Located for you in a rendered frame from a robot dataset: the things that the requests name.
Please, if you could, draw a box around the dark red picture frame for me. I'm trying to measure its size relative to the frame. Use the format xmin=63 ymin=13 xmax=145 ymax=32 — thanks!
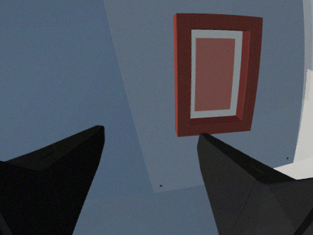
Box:
xmin=174 ymin=13 xmax=262 ymax=137

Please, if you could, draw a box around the grey flat square panel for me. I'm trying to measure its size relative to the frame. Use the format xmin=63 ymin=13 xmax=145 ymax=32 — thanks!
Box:
xmin=103 ymin=0 xmax=304 ymax=194

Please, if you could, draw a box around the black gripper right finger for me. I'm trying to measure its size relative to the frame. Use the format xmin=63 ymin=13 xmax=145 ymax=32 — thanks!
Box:
xmin=196 ymin=133 xmax=313 ymax=235

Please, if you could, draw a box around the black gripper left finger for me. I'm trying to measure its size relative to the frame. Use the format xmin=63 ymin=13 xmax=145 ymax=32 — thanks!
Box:
xmin=0 ymin=125 xmax=105 ymax=235

